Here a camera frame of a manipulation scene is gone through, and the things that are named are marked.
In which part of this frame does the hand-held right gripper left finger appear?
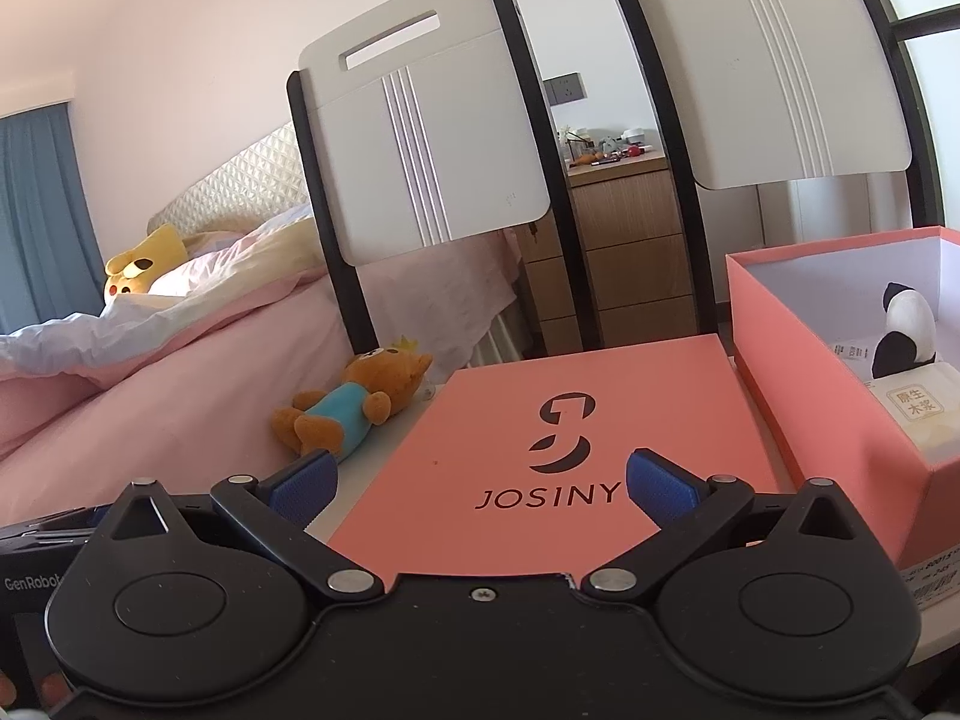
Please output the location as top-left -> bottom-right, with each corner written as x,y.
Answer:
111,448 -> 382,605

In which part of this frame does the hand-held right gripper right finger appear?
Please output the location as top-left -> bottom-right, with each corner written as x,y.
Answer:
583,448 -> 857,605

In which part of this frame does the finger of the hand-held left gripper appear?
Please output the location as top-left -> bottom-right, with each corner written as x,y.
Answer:
0,506 -> 115,542

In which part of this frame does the brown bear plush toy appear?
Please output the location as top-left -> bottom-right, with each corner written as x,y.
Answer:
271,336 -> 435,464

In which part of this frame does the pink cardboard box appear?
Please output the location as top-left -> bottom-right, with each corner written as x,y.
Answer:
724,225 -> 960,612

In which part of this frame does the white tissue pack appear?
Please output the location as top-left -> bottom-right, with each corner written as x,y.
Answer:
865,362 -> 960,467

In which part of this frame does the panda plush toy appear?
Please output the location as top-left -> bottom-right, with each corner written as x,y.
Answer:
870,281 -> 940,380

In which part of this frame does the bed with pink bedding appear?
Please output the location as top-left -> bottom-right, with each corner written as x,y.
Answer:
0,214 -> 542,527

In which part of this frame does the pink box lid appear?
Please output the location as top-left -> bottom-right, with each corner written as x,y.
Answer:
326,334 -> 788,590

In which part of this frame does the wooden dresser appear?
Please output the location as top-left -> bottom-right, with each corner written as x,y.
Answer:
517,148 -> 703,358

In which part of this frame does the yellow plush toy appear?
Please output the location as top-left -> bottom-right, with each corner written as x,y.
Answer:
103,223 -> 188,306

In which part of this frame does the blue curtain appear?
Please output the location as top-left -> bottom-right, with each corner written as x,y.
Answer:
0,100 -> 104,336

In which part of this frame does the white quilted headboard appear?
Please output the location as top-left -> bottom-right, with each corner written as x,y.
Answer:
146,120 -> 313,238

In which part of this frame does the white chair with black frame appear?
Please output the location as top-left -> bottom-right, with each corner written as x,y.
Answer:
600,0 -> 947,358
287,0 -> 602,373

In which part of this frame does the grey wall outlet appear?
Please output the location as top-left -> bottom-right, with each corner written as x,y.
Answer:
544,73 -> 588,105

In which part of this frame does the black window rail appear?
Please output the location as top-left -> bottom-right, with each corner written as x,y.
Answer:
889,1 -> 960,40

